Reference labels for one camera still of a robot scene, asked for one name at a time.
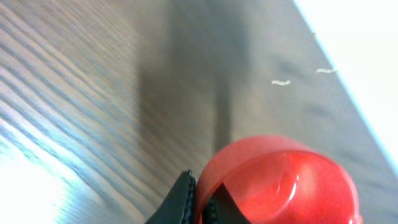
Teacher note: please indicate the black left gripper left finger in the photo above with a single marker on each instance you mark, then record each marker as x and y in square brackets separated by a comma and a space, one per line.
[178, 206]

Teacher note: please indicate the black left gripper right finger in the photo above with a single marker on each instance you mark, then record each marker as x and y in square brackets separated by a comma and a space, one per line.
[222, 209]

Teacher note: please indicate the red plastic measuring scoop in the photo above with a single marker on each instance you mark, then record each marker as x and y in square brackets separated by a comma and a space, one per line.
[274, 179]

